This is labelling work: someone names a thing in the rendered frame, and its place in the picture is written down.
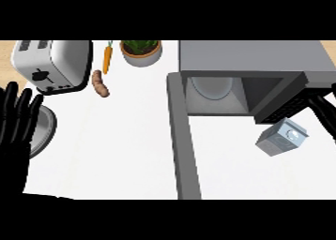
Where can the white and black toaster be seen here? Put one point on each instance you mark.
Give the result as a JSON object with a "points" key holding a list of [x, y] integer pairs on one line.
{"points": [[53, 65]]}

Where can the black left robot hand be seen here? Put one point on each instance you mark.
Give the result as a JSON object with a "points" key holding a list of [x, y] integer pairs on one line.
{"points": [[10, 137]]}

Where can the glass microwave turntable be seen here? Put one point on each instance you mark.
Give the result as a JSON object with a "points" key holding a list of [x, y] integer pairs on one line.
{"points": [[212, 87]]}

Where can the potted green plant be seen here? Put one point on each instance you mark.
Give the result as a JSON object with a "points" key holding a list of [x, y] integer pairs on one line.
{"points": [[142, 53]]}

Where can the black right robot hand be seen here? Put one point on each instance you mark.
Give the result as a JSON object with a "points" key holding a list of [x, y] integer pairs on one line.
{"points": [[331, 115]]}

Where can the grey microwave door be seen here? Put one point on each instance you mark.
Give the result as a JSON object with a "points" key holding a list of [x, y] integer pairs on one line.
{"points": [[184, 137]]}

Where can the grey round plate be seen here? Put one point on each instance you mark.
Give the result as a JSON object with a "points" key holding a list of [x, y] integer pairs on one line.
{"points": [[43, 131]]}

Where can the orange carrot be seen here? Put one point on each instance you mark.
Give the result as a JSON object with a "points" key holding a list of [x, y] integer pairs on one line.
{"points": [[108, 61]]}

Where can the grey microwave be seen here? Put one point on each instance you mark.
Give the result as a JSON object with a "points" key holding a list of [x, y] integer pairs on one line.
{"points": [[249, 62]]}

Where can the grey milk carton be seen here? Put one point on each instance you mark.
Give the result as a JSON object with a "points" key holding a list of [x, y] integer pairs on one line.
{"points": [[282, 137]]}

